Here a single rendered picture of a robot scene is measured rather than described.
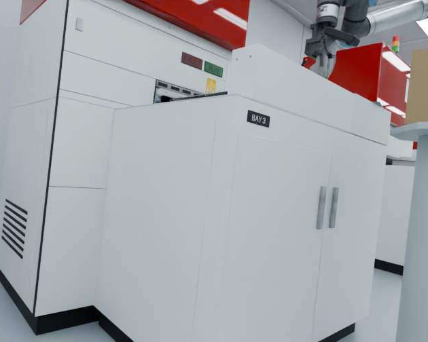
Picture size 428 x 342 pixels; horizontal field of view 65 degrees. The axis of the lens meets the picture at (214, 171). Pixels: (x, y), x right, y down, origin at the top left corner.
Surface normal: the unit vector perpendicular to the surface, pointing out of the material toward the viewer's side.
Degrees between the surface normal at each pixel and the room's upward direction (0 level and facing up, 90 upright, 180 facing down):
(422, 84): 90
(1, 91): 90
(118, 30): 90
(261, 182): 90
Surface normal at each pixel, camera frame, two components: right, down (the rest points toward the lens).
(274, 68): 0.68, 0.07
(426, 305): -0.64, -0.07
